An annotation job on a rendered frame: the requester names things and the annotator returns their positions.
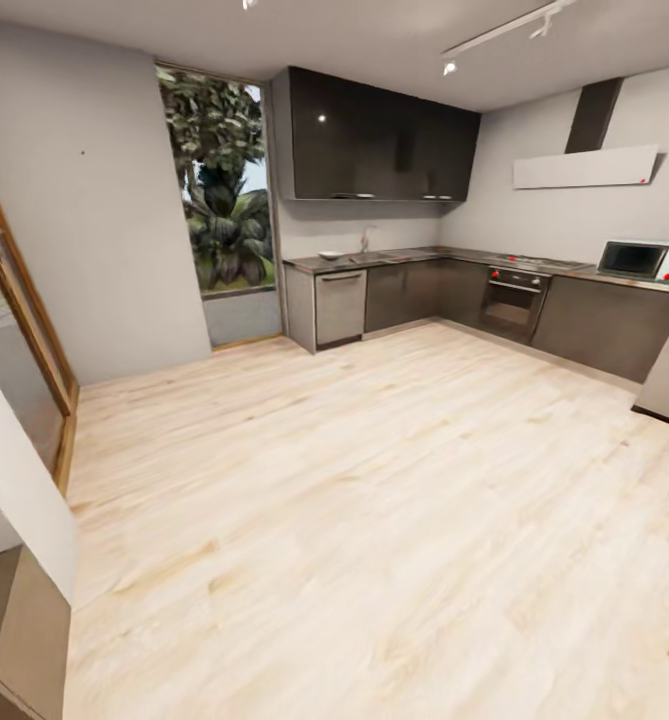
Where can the burner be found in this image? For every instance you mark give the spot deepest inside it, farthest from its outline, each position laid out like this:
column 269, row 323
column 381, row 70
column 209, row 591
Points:
column 544, row 262

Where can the dishwasher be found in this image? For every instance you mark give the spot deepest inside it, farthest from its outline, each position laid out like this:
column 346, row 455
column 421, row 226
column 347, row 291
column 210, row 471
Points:
column 339, row 302

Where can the cabinet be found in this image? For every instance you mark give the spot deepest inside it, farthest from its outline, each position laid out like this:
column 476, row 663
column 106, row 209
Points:
column 437, row 151
column 335, row 138
column 34, row 639

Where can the fixed window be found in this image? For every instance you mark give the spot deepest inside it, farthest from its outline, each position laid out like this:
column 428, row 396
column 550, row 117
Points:
column 217, row 127

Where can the drop in sink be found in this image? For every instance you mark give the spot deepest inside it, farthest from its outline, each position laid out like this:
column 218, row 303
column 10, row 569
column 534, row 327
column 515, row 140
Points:
column 392, row 254

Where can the oven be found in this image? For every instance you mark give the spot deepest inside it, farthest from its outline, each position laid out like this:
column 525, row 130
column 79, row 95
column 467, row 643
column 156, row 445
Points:
column 514, row 298

